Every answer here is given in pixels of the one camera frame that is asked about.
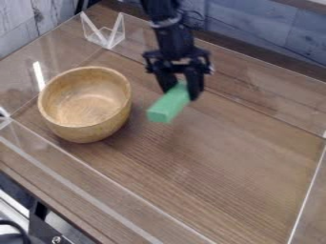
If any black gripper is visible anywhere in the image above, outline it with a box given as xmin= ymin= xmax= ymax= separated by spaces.
xmin=143 ymin=48 xmax=214 ymax=101

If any green rectangular stick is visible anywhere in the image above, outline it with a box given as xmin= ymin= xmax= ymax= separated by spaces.
xmin=147 ymin=82 xmax=190 ymax=123

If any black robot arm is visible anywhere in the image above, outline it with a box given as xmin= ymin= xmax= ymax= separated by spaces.
xmin=140 ymin=0 xmax=211 ymax=101

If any wooden bowl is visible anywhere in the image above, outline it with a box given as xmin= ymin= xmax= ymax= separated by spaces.
xmin=37 ymin=66 xmax=132 ymax=143

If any clear acrylic corner bracket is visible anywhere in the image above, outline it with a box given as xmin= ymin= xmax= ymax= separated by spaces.
xmin=80 ymin=11 xmax=124 ymax=50

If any black table frame bracket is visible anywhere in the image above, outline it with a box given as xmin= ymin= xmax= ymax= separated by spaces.
xmin=28 ymin=201 xmax=83 ymax=244

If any black cable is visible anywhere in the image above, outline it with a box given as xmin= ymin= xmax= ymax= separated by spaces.
xmin=0 ymin=219 xmax=32 ymax=244

